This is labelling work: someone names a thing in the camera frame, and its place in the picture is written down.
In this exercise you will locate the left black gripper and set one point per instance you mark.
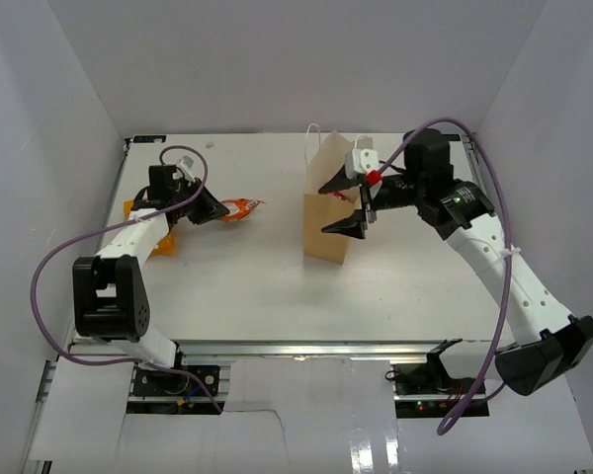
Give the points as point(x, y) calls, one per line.
point(196, 205)

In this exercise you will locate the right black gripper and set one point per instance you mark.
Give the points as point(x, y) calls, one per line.
point(367, 202)

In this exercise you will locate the magenta candy packet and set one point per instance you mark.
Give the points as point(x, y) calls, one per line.
point(338, 195)

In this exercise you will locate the orange snack packet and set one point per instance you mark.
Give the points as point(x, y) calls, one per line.
point(239, 209)

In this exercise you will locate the large yellow snack bag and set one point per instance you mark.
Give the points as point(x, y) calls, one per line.
point(165, 247)

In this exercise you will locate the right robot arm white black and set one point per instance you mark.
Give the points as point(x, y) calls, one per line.
point(548, 339)

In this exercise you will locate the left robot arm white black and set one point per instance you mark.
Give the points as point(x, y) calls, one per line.
point(109, 296)

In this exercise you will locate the brown paper bag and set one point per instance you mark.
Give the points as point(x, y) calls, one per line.
point(323, 158)

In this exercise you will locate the blue label left corner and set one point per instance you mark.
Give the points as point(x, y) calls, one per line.
point(149, 139)

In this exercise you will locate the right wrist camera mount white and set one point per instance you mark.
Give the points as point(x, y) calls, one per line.
point(362, 164)

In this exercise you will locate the aluminium table front rail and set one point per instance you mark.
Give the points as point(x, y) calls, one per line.
point(322, 348)

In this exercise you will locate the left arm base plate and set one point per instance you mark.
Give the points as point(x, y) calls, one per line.
point(150, 383)

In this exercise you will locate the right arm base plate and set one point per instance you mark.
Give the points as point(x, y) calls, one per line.
point(426, 390)

